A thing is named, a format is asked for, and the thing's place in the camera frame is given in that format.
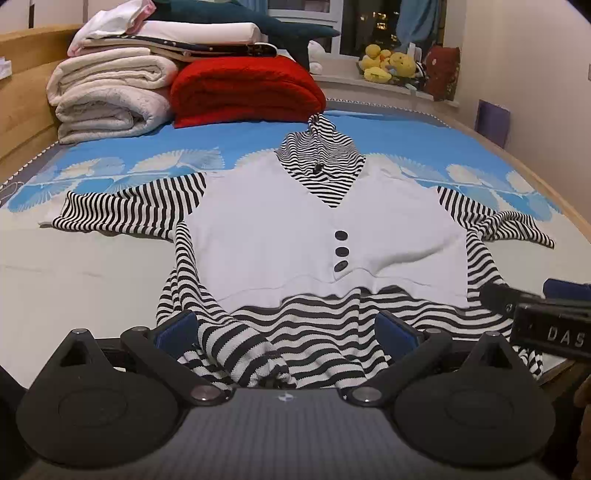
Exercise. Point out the yellow plush toy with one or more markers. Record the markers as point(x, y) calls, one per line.
point(376, 55)
point(402, 63)
point(377, 74)

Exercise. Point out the purple box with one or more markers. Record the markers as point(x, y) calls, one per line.
point(493, 122)

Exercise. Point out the folded white quilt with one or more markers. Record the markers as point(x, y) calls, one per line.
point(198, 31)

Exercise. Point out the blue curtain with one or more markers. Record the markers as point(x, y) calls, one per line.
point(418, 21)

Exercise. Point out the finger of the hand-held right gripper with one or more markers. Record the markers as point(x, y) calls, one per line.
point(565, 290)
point(501, 297)

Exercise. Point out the navy patterned cloth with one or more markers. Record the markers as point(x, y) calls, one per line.
point(217, 48)

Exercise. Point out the small white plush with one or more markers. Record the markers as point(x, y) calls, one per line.
point(315, 57)

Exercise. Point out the pink and white cloth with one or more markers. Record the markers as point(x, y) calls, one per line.
point(115, 18)

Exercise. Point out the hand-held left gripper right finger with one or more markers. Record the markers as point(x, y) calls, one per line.
point(396, 333)

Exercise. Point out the teal shark plush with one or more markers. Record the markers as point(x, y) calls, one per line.
point(277, 23)

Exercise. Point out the window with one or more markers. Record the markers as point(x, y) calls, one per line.
point(369, 18)

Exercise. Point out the folded red blanket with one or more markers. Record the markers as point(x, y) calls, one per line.
point(244, 90)

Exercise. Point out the striped and white sweater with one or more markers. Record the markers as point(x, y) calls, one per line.
point(277, 230)

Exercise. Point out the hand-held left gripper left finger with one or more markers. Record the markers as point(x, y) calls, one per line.
point(176, 328)

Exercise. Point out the folded cream blanket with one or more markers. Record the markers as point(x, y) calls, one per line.
point(111, 87)

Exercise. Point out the blue leaf printed bed sheet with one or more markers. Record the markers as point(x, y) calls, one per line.
point(92, 277)

